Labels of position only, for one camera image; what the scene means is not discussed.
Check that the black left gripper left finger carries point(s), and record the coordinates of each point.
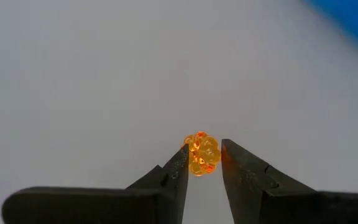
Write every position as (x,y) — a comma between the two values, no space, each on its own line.
(104,205)

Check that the blue plastic basket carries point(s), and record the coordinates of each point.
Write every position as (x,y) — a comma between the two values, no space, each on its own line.
(353,18)

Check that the orange translucent plastic pumpkin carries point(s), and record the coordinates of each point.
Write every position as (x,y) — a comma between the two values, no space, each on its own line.
(202,154)

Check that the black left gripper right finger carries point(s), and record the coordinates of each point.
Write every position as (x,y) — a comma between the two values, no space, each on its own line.
(291,208)

